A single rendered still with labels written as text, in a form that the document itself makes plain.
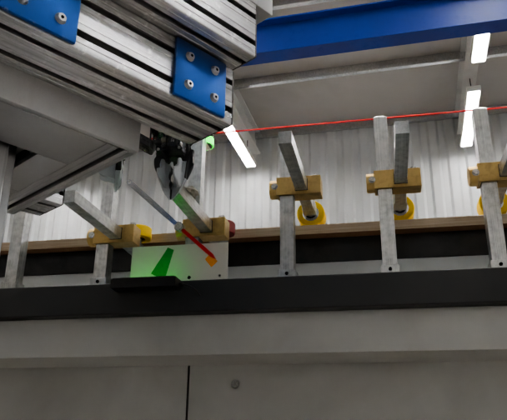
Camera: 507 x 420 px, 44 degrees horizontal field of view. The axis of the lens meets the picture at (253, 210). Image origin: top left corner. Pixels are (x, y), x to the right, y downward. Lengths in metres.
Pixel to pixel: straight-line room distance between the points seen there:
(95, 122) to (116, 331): 0.92
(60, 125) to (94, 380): 1.18
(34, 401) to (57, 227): 8.85
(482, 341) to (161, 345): 0.76
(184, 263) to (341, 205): 7.76
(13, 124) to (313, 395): 1.15
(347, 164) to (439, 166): 1.31
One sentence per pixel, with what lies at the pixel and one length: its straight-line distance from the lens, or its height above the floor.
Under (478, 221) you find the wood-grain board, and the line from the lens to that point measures 1.79.
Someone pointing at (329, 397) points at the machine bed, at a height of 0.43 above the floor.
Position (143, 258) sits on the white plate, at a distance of 1.68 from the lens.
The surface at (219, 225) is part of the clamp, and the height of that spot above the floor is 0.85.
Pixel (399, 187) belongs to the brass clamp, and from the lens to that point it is 1.62.
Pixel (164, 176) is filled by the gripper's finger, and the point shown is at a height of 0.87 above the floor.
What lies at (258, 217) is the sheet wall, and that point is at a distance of 9.49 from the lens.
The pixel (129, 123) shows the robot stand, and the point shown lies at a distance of 0.88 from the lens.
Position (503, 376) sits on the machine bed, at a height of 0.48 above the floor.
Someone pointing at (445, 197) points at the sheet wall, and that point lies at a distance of 9.31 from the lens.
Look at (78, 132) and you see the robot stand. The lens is 0.84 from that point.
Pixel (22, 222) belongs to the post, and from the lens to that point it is 1.88.
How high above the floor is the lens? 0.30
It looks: 21 degrees up
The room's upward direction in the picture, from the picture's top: 1 degrees clockwise
